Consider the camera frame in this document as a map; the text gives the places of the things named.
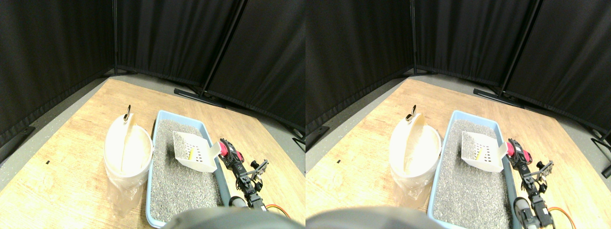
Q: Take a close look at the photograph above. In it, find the white scoop with red handle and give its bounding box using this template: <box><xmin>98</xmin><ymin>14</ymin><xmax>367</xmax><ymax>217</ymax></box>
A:
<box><xmin>172</xmin><ymin>131</ymin><xmax>244</xmax><ymax>173</ymax></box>
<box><xmin>461</xmin><ymin>130</ymin><xmax>531</xmax><ymax>173</ymax></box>

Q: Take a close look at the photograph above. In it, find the black curtain stand foot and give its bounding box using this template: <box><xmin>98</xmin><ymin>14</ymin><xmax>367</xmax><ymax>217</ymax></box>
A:
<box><xmin>590</xmin><ymin>126</ymin><xmax>611</xmax><ymax>179</ymax></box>
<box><xmin>174</xmin><ymin>88</ymin><xmax>226</xmax><ymax>108</ymax></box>
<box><xmin>473</xmin><ymin>88</ymin><xmax>525</xmax><ymax>109</ymax></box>
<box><xmin>305</xmin><ymin>126</ymin><xmax>331</xmax><ymax>152</ymax></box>
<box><xmin>291</xmin><ymin>125</ymin><xmax>306</xmax><ymax>146</ymax></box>

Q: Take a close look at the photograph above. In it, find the blue litter tray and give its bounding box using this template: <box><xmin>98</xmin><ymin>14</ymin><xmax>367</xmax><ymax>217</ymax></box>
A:
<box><xmin>427</xmin><ymin>110</ymin><xmax>522</xmax><ymax>229</ymax></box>
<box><xmin>146</xmin><ymin>110</ymin><xmax>235</xmax><ymax>229</ymax></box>

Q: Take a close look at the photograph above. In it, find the white bin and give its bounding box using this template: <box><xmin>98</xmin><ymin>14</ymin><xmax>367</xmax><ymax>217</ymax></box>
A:
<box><xmin>103</xmin><ymin>105</ymin><xmax>155</xmax><ymax>207</ymax></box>
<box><xmin>389</xmin><ymin>105</ymin><xmax>442</xmax><ymax>203</ymax></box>

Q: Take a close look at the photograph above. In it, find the black curtain stand pole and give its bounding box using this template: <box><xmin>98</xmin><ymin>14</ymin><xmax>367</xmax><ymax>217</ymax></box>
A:
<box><xmin>200</xmin><ymin>0</ymin><xmax>250</xmax><ymax>97</ymax></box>
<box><xmin>499</xmin><ymin>0</ymin><xmax>545</xmax><ymax>97</ymax></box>
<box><xmin>112</xmin><ymin>0</ymin><xmax>120</xmax><ymax>76</ymax></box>
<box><xmin>410</xmin><ymin>0</ymin><xmax>421</xmax><ymax>76</ymax></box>

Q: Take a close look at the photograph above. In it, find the orange wire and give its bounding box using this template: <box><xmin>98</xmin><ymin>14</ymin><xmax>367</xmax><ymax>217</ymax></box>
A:
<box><xmin>264</xmin><ymin>204</ymin><xmax>290</xmax><ymax>220</ymax></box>
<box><xmin>548</xmin><ymin>206</ymin><xmax>576</xmax><ymax>229</ymax></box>

